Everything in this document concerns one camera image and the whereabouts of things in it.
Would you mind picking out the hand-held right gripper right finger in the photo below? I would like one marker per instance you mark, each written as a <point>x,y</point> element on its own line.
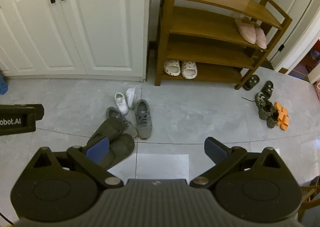
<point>214,149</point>

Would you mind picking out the white sneaker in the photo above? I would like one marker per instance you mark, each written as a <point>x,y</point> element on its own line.
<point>131,97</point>
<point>121,103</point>

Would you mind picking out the white cabinet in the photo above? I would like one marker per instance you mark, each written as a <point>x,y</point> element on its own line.
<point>107,17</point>

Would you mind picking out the wooden chair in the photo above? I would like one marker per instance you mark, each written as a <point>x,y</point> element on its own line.
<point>308,204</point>

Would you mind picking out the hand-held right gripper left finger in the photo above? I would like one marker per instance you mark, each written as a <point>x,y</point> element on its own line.
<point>98,149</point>

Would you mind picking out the black door latch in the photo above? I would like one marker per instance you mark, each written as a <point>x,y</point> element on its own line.
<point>281,47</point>

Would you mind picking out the white dotted slipper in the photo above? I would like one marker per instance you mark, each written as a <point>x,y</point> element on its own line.
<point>189,70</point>
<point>172,68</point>

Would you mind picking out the grey sneaker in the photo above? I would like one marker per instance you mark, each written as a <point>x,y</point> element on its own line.
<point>143,122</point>
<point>117,114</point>

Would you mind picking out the dark olive slipper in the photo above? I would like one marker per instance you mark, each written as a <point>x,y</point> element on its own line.
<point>107,128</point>
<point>121,148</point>

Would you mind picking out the olive chunky sneaker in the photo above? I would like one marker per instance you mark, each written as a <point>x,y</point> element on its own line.
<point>272,119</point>
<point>264,107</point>

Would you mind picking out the pink slipper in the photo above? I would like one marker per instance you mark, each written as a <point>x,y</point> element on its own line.
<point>260,37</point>
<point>246,31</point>

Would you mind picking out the blue cloth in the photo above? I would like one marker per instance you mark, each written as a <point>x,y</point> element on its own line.
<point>3,86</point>

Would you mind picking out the black slipper with charms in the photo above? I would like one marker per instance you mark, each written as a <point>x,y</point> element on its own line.
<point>266,89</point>
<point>251,82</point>

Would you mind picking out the wooden shoe rack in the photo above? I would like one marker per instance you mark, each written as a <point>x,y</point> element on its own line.
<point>200,52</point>

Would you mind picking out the white door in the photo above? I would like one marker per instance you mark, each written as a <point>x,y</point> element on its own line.
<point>297,17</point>

